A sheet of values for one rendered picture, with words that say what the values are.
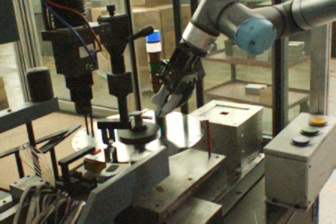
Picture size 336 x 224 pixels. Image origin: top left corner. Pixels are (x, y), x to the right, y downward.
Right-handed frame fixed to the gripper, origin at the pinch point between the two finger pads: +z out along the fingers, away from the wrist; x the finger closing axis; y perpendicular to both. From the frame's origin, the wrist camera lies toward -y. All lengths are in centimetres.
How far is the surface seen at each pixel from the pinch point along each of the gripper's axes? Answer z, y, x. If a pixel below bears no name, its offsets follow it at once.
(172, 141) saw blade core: 0.9, 7.3, 9.2
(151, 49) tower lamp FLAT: -6.4, -16.8, -20.7
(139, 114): 1.0, 6.9, -2.1
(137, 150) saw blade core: 4.7, 14.3, 5.5
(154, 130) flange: 2.8, 5.1, 2.8
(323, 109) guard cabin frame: -16.2, -35.6, 28.4
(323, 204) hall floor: 52, -149, 49
